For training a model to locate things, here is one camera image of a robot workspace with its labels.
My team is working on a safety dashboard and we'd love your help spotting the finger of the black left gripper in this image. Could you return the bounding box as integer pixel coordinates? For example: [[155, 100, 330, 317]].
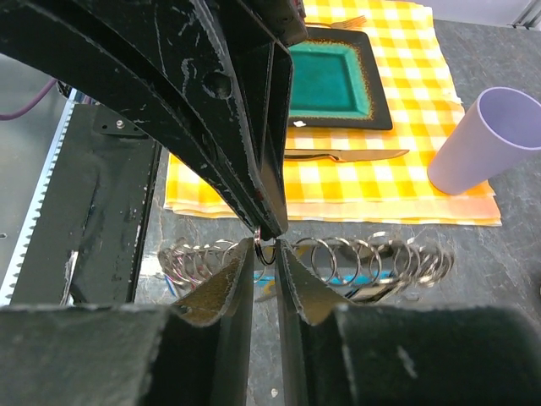
[[1, 1, 265, 230], [219, 1, 308, 237]]

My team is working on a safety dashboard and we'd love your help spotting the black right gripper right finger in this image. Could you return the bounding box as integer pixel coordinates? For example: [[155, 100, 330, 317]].
[[276, 240, 540, 405]]

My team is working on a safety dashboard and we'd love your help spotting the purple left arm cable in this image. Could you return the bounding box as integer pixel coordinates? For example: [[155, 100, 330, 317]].
[[0, 78, 58, 122]]

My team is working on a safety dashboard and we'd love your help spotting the white toothed cable rail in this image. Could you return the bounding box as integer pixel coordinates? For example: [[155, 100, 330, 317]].
[[1, 88, 78, 306]]

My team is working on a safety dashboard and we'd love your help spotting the gold knife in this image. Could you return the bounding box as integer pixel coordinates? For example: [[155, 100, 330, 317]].
[[284, 149, 409, 162]]

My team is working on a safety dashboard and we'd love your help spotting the blue carabiner keyring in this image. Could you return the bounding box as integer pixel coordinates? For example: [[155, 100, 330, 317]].
[[254, 273, 276, 297]]

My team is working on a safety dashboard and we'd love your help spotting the chain of silver keyrings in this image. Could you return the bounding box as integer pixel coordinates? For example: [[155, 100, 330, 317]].
[[158, 231, 456, 304]]

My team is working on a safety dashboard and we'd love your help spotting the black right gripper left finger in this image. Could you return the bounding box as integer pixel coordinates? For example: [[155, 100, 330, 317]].
[[1, 239, 254, 405]]

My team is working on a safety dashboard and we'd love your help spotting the gold fork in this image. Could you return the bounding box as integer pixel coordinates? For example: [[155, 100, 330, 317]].
[[305, 15, 367, 30]]

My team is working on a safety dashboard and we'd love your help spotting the orange checkered cloth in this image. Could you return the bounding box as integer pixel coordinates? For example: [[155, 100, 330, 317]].
[[163, 0, 503, 228]]

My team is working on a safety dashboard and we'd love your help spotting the teal square plate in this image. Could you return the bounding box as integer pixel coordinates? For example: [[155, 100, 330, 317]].
[[288, 27, 393, 131]]

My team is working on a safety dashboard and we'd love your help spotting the purple plastic cup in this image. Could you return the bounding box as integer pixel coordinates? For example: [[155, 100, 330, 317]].
[[427, 87, 540, 195]]

